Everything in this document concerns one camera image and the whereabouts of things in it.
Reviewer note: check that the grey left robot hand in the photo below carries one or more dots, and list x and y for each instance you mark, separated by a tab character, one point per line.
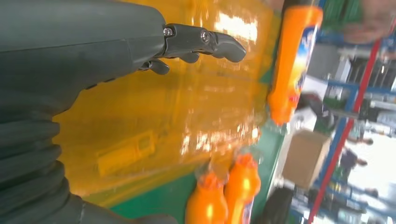
77	46

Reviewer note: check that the yellow plastic-wrapped board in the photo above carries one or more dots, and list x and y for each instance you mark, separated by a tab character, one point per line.
154	117

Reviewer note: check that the white table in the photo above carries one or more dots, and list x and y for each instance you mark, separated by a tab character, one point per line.
304	119

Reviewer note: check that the brown cardboard box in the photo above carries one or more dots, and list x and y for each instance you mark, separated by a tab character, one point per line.
306	157

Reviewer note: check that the black foam-lined case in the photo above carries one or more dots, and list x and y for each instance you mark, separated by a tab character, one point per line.
277	207

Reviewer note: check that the blue metal rack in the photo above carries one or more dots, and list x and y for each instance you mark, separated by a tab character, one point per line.
343	86

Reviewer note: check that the red pole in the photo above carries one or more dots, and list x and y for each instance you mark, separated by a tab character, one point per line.
342	139

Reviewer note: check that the person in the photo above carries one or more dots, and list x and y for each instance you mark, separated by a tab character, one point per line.
371	26

